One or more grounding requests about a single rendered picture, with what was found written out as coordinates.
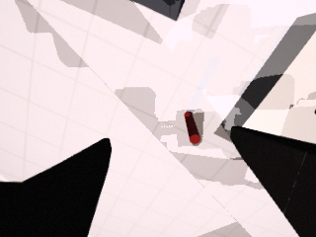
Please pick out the red peg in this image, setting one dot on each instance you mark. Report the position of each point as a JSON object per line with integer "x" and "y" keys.
{"x": 192, "y": 128}

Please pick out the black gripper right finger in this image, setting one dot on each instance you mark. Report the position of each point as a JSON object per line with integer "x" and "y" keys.
{"x": 286, "y": 168}

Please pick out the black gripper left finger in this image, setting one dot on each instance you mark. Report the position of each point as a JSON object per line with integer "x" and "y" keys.
{"x": 61, "y": 201}

